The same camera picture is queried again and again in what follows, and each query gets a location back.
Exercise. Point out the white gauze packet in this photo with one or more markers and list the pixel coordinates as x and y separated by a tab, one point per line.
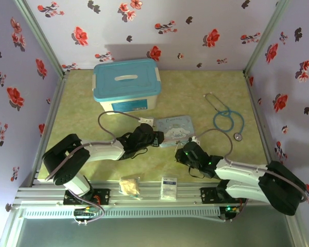
168	189

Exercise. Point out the aluminium frame side rail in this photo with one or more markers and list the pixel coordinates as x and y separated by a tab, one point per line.
257	115
51	118

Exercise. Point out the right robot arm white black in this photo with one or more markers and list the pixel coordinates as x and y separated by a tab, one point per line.
237	169

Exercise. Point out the clear bag of cotton balls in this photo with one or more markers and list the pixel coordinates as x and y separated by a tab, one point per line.
128	186

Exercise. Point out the blue cartoon pouch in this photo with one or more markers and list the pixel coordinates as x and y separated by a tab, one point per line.
175	128

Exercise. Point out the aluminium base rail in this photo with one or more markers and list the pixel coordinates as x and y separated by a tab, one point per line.
150	193

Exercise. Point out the blue stethoscope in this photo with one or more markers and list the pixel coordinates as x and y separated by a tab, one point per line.
238	137

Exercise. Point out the aluminium frame corner post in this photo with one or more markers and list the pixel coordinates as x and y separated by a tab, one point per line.
266	33
38	33

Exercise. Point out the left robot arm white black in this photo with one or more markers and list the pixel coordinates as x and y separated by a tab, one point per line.
103	151

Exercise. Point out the blue lidded plastic storage box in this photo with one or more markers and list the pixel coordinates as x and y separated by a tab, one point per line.
126	85

